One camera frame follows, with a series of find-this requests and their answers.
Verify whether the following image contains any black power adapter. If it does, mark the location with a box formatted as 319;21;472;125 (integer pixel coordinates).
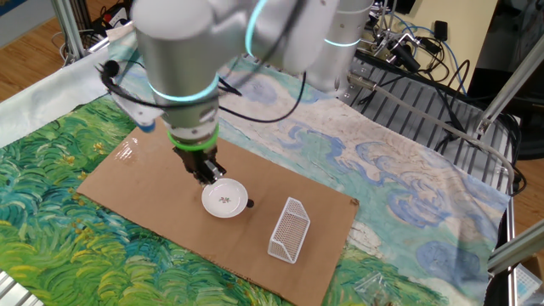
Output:
433;20;450;43

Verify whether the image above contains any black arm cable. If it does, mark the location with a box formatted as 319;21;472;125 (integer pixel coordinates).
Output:
96;0;308;125

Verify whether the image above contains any aluminium frame post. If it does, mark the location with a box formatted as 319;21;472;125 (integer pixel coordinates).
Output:
473;33;544;138
487;220;544;275
50;0;89;70

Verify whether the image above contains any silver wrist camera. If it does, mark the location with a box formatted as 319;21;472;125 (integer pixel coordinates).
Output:
110;91;165;133

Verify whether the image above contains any white grid tray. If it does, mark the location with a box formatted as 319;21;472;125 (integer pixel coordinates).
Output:
513;263;544;306

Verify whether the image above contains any white wire mesh basket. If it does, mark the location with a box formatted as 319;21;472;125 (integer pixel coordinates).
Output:
267;196;312;265

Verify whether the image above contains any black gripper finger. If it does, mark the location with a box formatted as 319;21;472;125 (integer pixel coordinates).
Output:
189;167;210;186
202;159;228;184

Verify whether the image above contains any black device with red button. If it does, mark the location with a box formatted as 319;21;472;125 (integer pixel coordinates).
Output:
91;3;133;37

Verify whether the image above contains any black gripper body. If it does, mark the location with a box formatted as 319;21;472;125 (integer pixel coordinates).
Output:
172;143;220;173

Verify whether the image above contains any beige board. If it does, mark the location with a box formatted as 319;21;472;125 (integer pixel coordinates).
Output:
382;0;499;93

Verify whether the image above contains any grey corrugated hose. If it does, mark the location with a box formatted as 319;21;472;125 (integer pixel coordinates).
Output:
347;71;518;197

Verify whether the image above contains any black camera on metal bracket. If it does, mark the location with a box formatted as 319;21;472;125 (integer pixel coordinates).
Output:
372;28;422;74

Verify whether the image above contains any clear plastic bag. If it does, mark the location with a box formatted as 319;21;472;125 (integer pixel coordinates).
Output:
353;271;394;306

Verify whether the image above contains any brown cardboard sheet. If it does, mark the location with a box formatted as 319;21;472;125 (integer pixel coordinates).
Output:
76;121;360;306

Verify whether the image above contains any painted landscape tablecloth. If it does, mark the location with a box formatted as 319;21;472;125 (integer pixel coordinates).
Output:
0;23;511;306

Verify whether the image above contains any white plate with flower print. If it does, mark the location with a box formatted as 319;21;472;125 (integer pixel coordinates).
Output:
201;178;249;219

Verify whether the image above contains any blue cable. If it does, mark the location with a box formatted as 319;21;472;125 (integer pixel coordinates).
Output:
393;16;468;95

